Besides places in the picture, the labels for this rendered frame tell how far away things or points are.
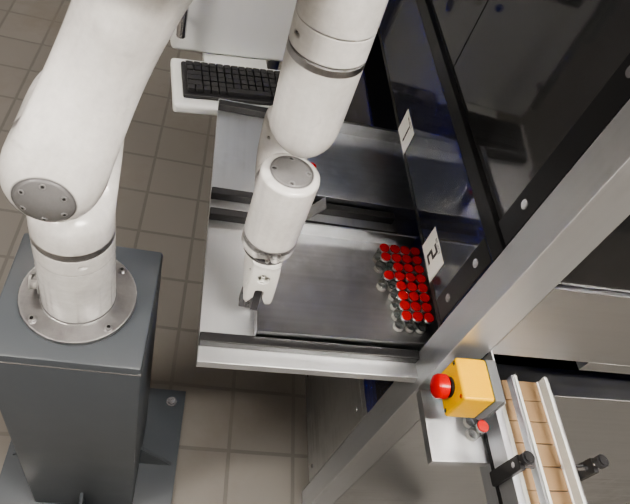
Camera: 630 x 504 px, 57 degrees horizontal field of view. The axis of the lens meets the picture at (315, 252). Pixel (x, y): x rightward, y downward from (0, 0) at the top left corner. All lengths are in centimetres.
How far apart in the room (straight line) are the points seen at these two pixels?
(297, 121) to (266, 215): 17
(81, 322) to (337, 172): 65
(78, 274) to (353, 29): 54
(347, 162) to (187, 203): 112
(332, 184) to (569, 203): 67
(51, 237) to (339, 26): 49
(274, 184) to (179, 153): 183
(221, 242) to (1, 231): 128
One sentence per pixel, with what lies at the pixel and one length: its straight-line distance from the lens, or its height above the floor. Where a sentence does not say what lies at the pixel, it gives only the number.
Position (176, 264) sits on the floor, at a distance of 220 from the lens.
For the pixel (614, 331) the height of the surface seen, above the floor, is 112.
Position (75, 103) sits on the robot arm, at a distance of 68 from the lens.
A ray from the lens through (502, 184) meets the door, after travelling 93.
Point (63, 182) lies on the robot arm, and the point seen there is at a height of 126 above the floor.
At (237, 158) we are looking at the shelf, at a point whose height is 88.
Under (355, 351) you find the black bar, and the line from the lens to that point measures 106.
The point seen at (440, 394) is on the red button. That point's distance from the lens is 96.
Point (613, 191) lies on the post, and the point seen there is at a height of 140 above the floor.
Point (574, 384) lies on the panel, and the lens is 129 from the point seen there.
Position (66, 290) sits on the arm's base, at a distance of 97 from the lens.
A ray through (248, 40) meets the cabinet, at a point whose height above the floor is 86.
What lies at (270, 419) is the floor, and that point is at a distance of 195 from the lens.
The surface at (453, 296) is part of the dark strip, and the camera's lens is 100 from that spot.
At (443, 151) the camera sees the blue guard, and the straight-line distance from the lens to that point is 112.
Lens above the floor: 177
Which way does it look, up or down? 49 degrees down
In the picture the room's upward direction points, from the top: 23 degrees clockwise
